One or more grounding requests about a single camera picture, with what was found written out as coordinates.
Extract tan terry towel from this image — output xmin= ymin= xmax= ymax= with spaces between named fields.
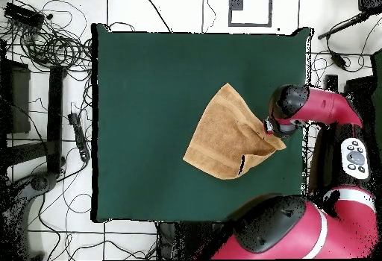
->
xmin=182 ymin=82 xmax=287 ymax=180

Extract tangled black cables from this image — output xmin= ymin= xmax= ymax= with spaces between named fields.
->
xmin=0 ymin=0 xmax=93 ymax=74

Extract dark green table cloth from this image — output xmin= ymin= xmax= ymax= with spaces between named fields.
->
xmin=90 ymin=22 xmax=313 ymax=224

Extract black hub box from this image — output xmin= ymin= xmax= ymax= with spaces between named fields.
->
xmin=4 ymin=1 xmax=46 ymax=28

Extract black power strip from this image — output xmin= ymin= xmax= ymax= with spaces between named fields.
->
xmin=67 ymin=112 xmax=91 ymax=163

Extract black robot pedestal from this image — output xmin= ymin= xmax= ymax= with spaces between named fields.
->
xmin=157 ymin=221 xmax=223 ymax=260

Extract dark green hanging cloth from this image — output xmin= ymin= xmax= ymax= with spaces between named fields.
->
xmin=370 ymin=48 xmax=382 ymax=184

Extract dark flat panel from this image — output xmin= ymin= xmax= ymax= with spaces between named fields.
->
xmin=0 ymin=58 xmax=31 ymax=135
xmin=344 ymin=75 xmax=376 ymax=98

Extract black rod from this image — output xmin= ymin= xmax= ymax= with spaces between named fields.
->
xmin=316 ymin=11 xmax=372 ymax=40

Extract grey tripod base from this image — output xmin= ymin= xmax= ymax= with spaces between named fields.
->
xmin=0 ymin=170 xmax=59 ymax=260

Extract black power adapter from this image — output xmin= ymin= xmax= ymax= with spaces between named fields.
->
xmin=329 ymin=50 xmax=348 ymax=72

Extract long black cable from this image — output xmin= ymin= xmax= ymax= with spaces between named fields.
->
xmin=139 ymin=0 xmax=173 ymax=34

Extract black device box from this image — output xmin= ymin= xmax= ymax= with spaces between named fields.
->
xmin=357 ymin=0 xmax=382 ymax=13

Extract black stand bar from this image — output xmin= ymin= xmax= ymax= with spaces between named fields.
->
xmin=46 ymin=64 xmax=67 ymax=175
xmin=324 ymin=74 xmax=339 ymax=90

